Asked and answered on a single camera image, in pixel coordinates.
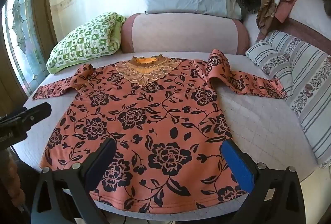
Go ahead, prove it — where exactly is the green checked pillow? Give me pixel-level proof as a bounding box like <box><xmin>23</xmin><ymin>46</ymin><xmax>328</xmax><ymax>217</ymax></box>
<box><xmin>46</xmin><ymin>12</ymin><xmax>127</xmax><ymax>75</ymax></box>

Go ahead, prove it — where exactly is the pink cloth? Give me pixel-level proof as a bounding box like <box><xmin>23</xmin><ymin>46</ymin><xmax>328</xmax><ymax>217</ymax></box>
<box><xmin>274</xmin><ymin>0</ymin><xmax>307</xmax><ymax>23</ymax></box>

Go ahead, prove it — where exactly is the lavender quilted mattress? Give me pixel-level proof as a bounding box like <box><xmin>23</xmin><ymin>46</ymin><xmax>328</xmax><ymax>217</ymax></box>
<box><xmin>12</xmin><ymin>51</ymin><xmax>318</xmax><ymax>215</ymax></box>

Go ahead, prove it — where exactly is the striped floral quilt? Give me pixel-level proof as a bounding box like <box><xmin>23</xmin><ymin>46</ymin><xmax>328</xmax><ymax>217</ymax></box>
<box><xmin>245</xmin><ymin>30</ymin><xmax>331</xmax><ymax>169</ymax></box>

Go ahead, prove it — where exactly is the stained glass window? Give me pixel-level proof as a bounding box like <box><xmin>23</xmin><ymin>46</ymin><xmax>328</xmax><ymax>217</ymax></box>
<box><xmin>1</xmin><ymin>0</ymin><xmax>49</xmax><ymax>90</ymax></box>

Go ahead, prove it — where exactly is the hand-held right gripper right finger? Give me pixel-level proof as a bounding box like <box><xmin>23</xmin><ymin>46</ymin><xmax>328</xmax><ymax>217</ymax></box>
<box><xmin>222</xmin><ymin>139</ymin><xmax>307</xmax><ymax>224</ymax></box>

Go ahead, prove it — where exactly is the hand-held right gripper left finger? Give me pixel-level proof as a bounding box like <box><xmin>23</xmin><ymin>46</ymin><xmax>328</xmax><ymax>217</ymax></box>
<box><xmin>31</xmin><ymin>137</ymin><xmax>119</xmax><ymax>224</ymax></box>

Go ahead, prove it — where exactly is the orange black floral sweater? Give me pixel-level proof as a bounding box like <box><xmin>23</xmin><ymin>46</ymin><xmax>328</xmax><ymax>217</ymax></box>
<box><xmin>32</xmin><ymin>49</ymin><xmax>287</xmax><ymax>214</ymax></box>

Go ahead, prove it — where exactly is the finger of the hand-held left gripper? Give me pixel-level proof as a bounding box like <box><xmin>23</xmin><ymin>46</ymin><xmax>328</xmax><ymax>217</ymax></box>
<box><xmin>0</xmin><ymin>102</ymin><xmax>52</xmax><ymax>127</ymax></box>

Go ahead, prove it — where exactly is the person's left forearm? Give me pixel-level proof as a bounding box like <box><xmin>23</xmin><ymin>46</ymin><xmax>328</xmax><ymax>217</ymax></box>
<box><xmin>0</xmin><ymin>148</ymin><xmax>28</xmax><ymax>213</ymax></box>

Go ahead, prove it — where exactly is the pink bolster cushion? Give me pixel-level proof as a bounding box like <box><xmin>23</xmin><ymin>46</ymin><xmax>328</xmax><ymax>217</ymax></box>
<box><xmin>120</xmin><ymin>13</ymin><xmax>250</xmax><ymax>56</ymax></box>

